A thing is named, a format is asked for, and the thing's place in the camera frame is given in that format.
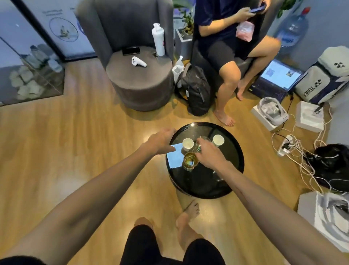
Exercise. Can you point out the person's right hand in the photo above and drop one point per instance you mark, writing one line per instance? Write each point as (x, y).
(211, 157)

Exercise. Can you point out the person's left hand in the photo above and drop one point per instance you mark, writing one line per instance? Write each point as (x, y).
(158, 142)

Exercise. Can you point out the person's left thumb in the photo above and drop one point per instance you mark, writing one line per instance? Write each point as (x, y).
(167, 149)

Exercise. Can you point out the person's right fingers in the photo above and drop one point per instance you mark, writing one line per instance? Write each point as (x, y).
(199, 146)

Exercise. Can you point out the clear drinking glass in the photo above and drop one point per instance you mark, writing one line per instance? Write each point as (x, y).
(205, 139)

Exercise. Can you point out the person's left forearm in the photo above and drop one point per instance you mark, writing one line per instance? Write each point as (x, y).
(81, 207)

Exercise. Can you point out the person's right forearm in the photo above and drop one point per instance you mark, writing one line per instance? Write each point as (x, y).
(272, 213)

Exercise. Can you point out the white paper cup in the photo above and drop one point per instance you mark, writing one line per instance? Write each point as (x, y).
(188, 144)
(218, 140)

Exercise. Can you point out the glass of yellow tea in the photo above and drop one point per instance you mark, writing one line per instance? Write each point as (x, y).
(190, 161)

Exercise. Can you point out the round black side table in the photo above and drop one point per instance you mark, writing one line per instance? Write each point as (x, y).
(229, 163)

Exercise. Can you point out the black backpack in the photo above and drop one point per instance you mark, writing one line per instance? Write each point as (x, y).
(197, 92)

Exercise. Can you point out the flat white box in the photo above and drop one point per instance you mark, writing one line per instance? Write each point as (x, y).
(261, 117)

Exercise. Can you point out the grey round armchair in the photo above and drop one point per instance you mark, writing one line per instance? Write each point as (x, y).
(136, 79)

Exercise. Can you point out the person's left leg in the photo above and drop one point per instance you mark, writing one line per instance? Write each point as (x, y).
(144, 222)

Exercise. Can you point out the person's leg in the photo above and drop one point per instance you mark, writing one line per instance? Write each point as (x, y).
(188, 226)
(144, 222)

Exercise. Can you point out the white plastic bag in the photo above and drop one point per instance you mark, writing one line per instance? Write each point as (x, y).
(177, 71)

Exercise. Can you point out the person's right leg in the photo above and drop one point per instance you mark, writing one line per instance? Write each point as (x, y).
(188, 226)

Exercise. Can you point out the white headset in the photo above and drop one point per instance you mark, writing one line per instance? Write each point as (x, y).
(272, 110)

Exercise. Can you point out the white power strip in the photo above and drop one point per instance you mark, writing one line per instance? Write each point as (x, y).
(286, 146)

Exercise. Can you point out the white handheld controller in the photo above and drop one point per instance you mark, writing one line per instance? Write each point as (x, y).
(138, 62)

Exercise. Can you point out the white square planter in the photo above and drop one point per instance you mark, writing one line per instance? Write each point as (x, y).
(183, 43)

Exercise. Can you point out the open black laptop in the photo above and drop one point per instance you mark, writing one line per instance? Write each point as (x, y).
(278, 77)

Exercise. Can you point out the person's black shorts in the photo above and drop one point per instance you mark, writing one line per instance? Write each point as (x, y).
(144, 251)

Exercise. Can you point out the black smartphone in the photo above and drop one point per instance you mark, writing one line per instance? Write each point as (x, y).
(131, 50)

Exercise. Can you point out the white water bottle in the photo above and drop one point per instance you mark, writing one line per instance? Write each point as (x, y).
(158, 41)

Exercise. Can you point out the white foam box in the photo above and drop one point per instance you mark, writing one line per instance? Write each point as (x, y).
(308, 117)

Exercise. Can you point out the pink plastic bag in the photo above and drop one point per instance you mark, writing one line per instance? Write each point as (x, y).
(245, 31)

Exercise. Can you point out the green potted plant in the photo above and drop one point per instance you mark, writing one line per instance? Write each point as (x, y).
(188, 21)

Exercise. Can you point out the black bag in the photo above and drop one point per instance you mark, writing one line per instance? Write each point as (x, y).
(331, 166)

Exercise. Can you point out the large white packaging box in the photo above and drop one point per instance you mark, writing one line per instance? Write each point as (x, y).
(313, 215)

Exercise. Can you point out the white sports backpack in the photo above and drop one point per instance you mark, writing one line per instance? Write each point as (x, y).
(324, 79)

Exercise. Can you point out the large clear water jug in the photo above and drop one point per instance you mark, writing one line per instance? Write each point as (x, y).
(293, 30)

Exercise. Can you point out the pile of white slippers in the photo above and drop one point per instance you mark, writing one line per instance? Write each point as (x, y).
(30, 76)

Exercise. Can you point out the green leafy plant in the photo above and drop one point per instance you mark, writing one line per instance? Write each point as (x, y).
(285, 6)

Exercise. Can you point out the black door frame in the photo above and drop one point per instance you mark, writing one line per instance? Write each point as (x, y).
(38, 27)

